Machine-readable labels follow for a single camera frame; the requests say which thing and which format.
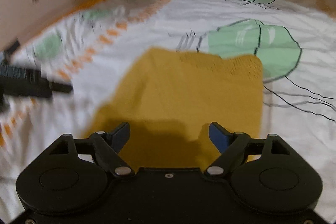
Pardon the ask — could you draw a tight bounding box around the white jellyfish print duvet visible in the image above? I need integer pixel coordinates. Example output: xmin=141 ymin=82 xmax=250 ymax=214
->
xmin=1 ymin=0 xmax=335 ymax=223

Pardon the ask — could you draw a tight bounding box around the mustard yellow knit garment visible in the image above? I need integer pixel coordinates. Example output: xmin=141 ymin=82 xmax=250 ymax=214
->
xmin=88 ymin=48 xmax=263 ymax=169

